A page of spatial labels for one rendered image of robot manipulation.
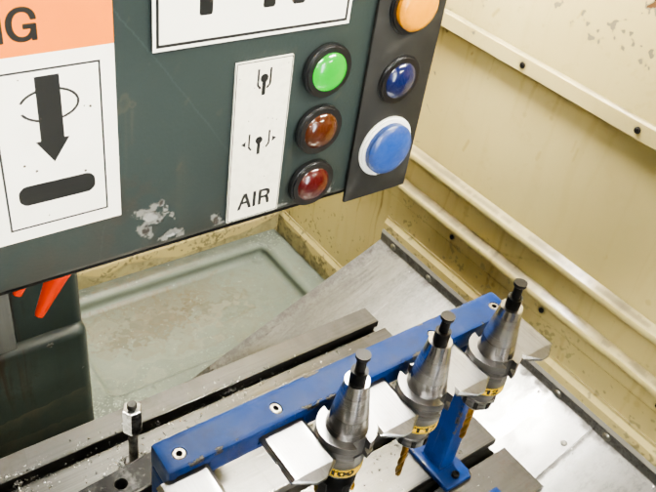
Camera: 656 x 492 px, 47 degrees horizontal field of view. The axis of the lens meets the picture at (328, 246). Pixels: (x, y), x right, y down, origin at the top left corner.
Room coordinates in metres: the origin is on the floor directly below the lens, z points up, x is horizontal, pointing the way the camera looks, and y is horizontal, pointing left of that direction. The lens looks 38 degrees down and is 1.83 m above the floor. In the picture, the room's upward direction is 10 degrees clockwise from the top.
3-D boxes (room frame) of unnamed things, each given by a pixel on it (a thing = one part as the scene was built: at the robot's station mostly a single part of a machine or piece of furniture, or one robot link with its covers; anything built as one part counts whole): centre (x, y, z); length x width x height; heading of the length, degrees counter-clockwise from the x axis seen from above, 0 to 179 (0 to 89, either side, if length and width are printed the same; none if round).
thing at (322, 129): (0.33, 0.01, 1.64); 0.02 x 0.01 x 0.02; 132
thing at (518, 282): (0.64, -0.21, 1.31); 0.02 x 0.02 x 0.03
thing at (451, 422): (0.72, -0.22, 1.05); 0.10 x 0.05 x 0.30; 42
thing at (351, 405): (0.49, -0.05, 1.26); 0.04 x 0.04 x 0.07
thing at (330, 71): (0.33, 0.01, 1.68); 0.02 x 0.01 x 0.02; 132
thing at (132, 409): (0.62, 0.22, 0.96); 0.03 x 0.03 x 0.13
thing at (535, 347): (0.68, -0.25, 1.21); 0.07 x 0.05 x 0.01; 42
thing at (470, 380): (0.60, -0.17, 1.21); 0.07 x 0.05 x 0.01; 42
